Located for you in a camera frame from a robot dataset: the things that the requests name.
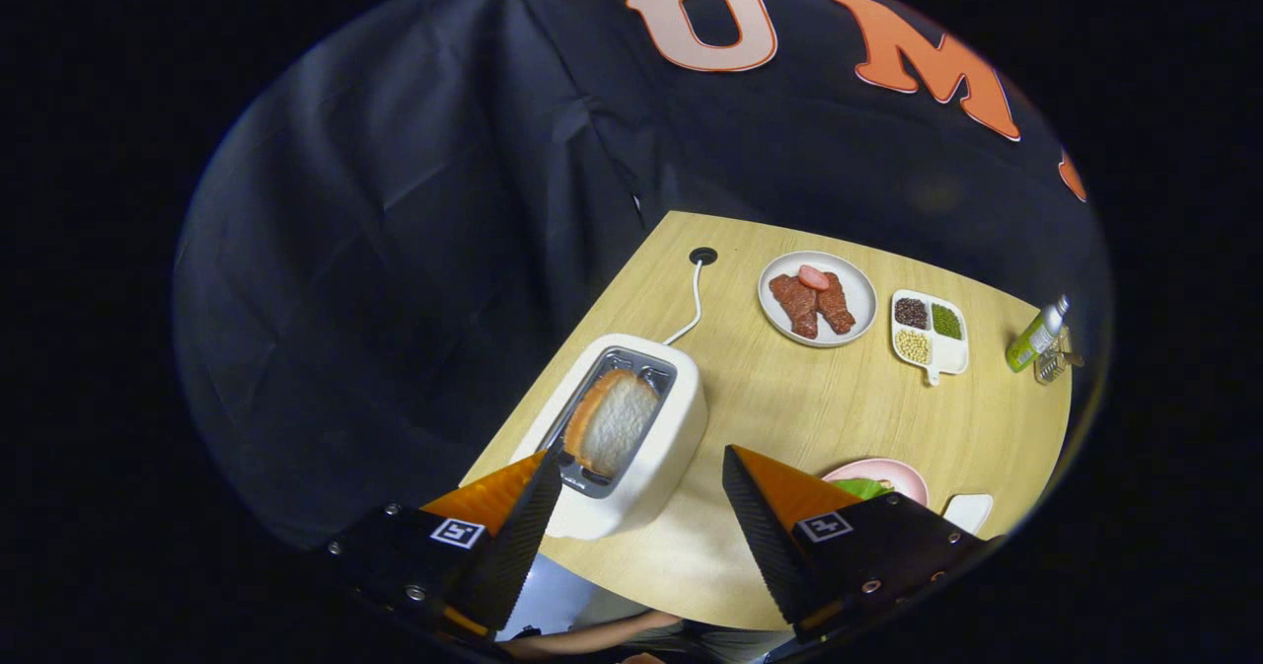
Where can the pile of red beans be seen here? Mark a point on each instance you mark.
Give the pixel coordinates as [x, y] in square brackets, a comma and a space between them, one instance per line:
[911, 313]

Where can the brown meat piece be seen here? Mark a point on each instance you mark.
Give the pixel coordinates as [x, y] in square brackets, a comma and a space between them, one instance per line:
[837, 309]
[794, 304]

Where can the white toaster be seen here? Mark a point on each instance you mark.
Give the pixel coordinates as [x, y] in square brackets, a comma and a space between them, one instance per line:
[671, 447]

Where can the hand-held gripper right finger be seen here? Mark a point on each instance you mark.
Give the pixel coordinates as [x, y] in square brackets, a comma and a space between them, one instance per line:
[765, 546]

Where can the pile of soybeans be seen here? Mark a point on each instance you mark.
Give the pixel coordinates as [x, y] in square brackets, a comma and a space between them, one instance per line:
[913, 346]

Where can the black backdrop cloth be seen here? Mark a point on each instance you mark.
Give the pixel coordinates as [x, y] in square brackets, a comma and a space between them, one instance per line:
[395, 250]

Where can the white divided dish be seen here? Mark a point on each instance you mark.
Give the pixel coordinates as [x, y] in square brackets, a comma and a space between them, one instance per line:
[952, 353]

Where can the white round plate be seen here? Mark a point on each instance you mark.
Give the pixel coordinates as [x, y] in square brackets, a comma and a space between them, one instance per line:
[860, 294]

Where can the red sausage slice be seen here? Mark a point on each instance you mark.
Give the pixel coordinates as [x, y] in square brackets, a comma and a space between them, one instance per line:
[813, 277]

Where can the green drink bottle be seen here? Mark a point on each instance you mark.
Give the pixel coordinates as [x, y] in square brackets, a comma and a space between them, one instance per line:
[1031, 343]

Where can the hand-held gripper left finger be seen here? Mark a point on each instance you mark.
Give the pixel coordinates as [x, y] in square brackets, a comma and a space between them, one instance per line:
[518, 546]

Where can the pile of green beans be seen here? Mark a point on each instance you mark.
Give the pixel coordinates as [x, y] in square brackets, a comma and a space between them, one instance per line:
[946, 321]

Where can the pink round plate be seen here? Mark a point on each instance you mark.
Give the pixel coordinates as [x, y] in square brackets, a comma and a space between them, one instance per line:
[903, 477]

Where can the toasted bread slice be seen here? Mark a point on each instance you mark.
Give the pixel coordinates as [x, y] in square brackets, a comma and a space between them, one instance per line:
[617, 422]

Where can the green lettuce leaf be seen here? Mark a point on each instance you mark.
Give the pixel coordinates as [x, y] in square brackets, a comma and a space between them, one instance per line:
[863, 488]

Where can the white rounded square plate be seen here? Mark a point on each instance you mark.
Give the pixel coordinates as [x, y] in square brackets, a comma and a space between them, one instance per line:
[969, 511]

